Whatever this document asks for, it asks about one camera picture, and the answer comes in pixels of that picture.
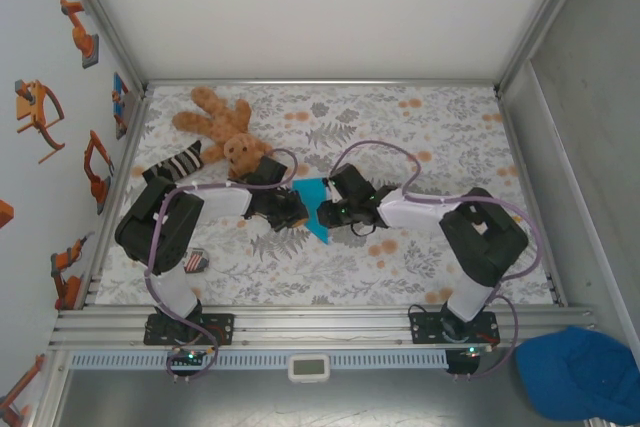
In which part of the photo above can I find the white digital timer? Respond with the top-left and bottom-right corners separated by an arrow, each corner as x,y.
286,352 -> 333,385

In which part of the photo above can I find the orange gripper wall sticker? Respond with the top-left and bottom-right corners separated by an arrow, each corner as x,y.
13,79 -> 67,164

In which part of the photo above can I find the aluminium front rail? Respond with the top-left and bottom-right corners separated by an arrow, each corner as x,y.
48,303 -> 597,350

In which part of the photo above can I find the white slotted cable duct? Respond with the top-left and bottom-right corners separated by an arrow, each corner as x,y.
68,350 -> 450,370

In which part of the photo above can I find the cyan blue cloth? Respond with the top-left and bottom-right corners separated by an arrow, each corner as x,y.
292,176 -> 334,247

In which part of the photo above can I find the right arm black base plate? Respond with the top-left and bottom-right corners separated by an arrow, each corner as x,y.
408,310 -> 502,347

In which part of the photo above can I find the blue orange wall sticker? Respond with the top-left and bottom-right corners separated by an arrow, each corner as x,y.
112,71 -> 134,141

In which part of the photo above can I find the blue cap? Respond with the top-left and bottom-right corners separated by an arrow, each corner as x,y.
514,325 -> 640,423

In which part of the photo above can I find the american flag patterned sock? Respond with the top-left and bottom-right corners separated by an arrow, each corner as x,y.
182,246 -> 210,274

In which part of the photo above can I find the aluminium back rail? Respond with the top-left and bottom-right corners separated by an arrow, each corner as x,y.
144,78 -> 501,89

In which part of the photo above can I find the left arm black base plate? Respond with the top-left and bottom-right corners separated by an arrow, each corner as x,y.
143,312 -> 236,347

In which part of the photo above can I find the aluminium side rail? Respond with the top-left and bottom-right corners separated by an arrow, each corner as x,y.
497,89 -> 571,308
82,89 -> 151,308

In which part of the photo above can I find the brown teddy bear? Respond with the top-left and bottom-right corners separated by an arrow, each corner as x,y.
172,85 -> 275,181

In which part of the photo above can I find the aluminium frame post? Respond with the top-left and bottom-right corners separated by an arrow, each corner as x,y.
492,0 -> 602,98
55,0 -> 151,98

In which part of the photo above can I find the floral fern print tablecloth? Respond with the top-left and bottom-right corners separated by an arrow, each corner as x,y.
93,82 -> 557,306

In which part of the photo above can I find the black white striped sock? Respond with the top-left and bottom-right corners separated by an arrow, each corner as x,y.
141,139 -> 205,183

